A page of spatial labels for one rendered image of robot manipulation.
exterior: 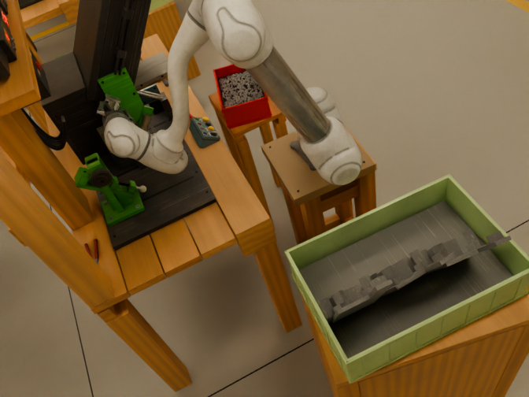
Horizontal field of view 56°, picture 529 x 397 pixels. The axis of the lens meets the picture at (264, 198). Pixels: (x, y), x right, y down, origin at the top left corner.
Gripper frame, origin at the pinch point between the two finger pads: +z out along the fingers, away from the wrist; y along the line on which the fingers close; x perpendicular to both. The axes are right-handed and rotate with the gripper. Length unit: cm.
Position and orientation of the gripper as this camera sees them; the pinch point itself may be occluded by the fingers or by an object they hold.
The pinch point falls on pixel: (111, 105)
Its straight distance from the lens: 201.7
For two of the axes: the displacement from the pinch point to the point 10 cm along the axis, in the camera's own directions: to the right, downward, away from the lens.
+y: -8.4, -2.3, -4.9
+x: -4.2, 8.5, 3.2
